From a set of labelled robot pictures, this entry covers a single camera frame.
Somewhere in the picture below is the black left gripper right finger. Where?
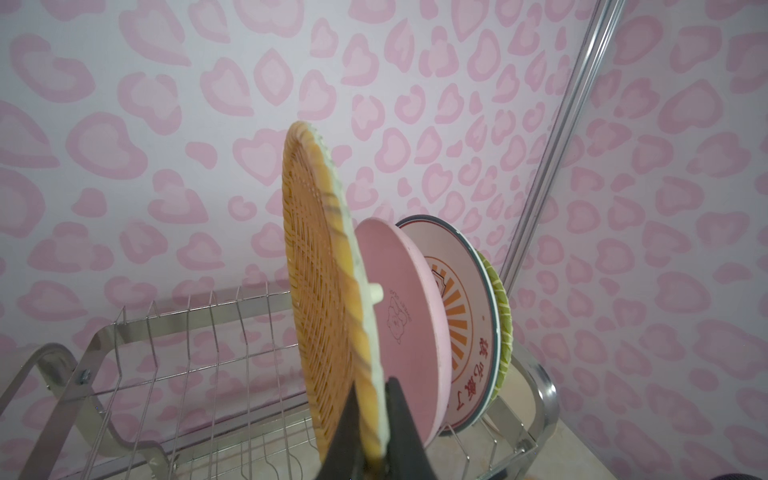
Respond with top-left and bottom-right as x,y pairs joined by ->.
384,377 -> 437,480

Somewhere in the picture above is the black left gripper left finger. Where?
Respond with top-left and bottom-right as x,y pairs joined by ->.
315,388 -> 365,480

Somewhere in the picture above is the brown woven bamboo plate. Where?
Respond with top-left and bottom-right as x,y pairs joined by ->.
282,121 -> 390,467

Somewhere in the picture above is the pink bear plate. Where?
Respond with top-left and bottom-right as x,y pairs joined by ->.
355,217 -> 452,446

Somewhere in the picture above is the green rimmed woven bamboo plate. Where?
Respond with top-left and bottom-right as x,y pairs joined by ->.
477,251 -> 514,400

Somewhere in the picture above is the white plate orange sunburst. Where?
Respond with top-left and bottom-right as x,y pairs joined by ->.
397,214 -> 502,436

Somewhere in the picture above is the stainless steel dish rack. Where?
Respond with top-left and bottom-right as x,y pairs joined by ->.
0,281 -> 562,480

